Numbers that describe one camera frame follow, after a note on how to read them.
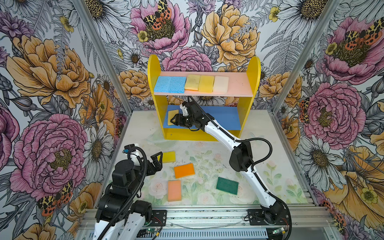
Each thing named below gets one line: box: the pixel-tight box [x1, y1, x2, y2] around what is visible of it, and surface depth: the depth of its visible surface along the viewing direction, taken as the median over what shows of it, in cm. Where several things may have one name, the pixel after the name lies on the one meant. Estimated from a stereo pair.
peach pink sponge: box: [167, 180, 182, 202], surface depth 85 cm
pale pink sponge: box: [213, 75, 229, 94], surface depth 76 cm
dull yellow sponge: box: [185, 74, 201, 91], surface depth 78 cm
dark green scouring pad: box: [216, 177, 239, 195], surface depth 85 cm
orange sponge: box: [174, 163, 196, 179], surface depth 92 cm
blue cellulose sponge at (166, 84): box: [154, 76, 178, 94], surface depth 78 cm
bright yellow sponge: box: [157, 151, 176, 163], surface depth 99 cm
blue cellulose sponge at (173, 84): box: [162, 76, 187, 94], surface depth 78 cm
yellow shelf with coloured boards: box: [147, 54, 261, 140], surface depth 79 cm
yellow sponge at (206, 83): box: [198, 75, 214, 93], surface depth 76 cm
